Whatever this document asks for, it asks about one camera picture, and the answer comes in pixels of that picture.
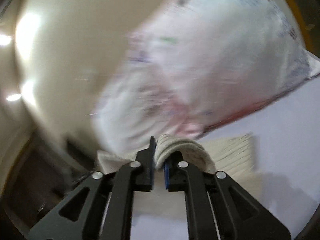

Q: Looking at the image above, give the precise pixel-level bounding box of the beige knitted sweater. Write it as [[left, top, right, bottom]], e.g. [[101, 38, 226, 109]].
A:
[[96, 132, 263, 215]]

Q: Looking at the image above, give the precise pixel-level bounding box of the pink floral pillow left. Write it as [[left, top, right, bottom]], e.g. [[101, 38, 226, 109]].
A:
[[92, 79, 204, 156]]

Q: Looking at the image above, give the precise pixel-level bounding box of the pink floral pillow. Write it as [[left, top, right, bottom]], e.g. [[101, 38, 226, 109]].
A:
[[127, 0, 319, 128], [92, 79, 204, 156]]

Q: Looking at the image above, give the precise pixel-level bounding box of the lavender bed sheet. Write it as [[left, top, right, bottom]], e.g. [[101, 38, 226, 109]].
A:
[[131, 77, 319, 239]]

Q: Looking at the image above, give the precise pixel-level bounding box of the pink floral pillow right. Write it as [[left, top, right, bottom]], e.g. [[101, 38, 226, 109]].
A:
[[127, 0, 319, 128]]

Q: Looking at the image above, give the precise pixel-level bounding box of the wooden bed frame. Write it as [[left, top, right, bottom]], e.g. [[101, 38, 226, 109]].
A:
[[285, 0, 320, 56]]

